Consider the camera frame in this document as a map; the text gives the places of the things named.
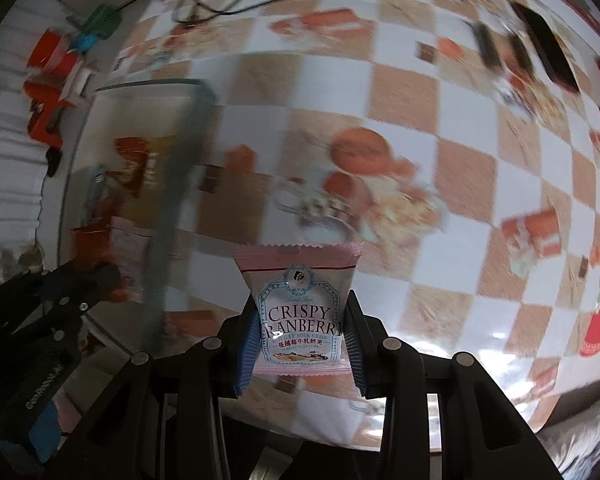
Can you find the light blue snack bar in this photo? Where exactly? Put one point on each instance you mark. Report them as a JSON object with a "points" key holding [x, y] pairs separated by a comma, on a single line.
{"points": [[96, 188]]}

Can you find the white cardboard box tray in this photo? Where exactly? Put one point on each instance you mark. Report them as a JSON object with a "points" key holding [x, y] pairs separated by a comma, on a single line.
{"points": [[149, 109]]}

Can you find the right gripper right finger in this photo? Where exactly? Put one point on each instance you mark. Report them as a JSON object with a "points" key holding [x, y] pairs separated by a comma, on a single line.
{"points": [[364, 335]]}

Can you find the gold snack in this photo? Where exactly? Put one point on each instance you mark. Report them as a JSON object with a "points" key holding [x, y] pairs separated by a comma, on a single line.
{"points": [[159, 151]]}

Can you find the dark brown snack bar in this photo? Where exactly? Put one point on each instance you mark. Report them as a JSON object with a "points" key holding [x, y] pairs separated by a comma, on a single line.
{"points": [[547, 47]]}

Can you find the blue plastic bowl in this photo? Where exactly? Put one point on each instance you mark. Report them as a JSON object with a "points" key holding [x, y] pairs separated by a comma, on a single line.
{"points": [[84, 42]]}

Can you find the patterned checkered tablecloth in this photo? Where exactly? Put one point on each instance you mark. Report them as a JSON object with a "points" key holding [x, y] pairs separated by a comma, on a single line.
{"points": [[407, 124]]}

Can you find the red plastic bucket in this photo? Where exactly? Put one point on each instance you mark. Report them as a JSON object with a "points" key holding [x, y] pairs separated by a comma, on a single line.
{"points": [[53, 55]]}

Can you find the pink crispy cranberry packet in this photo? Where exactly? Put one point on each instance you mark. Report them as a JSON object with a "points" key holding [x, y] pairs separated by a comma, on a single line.
{"points": [[300, 294]]}

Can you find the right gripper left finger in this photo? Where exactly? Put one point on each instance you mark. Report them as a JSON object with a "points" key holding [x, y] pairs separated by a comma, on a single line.
{"points": [[240, 337]]}

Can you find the green plastic basket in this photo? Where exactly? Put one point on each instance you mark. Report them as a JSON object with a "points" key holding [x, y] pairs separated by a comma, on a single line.
{"points": [[103, 21]]}

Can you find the black slipper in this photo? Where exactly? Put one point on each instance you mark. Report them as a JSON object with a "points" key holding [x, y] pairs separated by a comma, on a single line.
{"points": [[53, 158]]}

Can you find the red foil snack packet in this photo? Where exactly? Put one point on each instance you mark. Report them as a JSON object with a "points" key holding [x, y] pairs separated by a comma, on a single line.
{"points": [[134, 152]]}

